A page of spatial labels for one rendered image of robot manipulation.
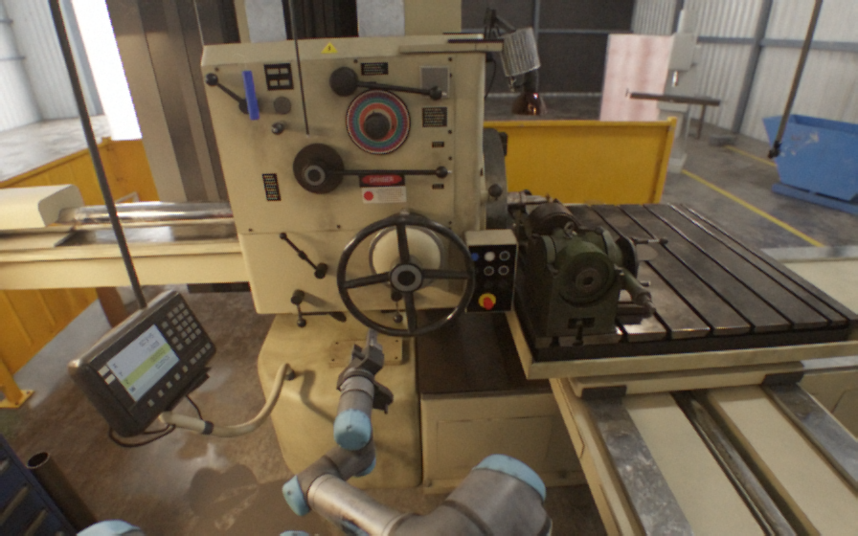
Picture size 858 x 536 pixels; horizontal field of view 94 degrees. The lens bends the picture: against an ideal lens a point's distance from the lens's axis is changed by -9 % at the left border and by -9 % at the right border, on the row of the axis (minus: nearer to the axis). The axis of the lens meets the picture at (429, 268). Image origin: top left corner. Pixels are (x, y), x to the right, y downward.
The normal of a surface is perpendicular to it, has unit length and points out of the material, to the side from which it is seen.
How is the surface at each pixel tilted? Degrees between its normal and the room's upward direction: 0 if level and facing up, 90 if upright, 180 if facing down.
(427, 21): 90
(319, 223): 90
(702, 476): 0
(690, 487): 0
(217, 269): 90
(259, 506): 0
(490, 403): 90
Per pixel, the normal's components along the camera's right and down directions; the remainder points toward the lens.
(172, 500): -0.02, -0.88
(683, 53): -0.55, 0.40
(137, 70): 0.04, 0.48
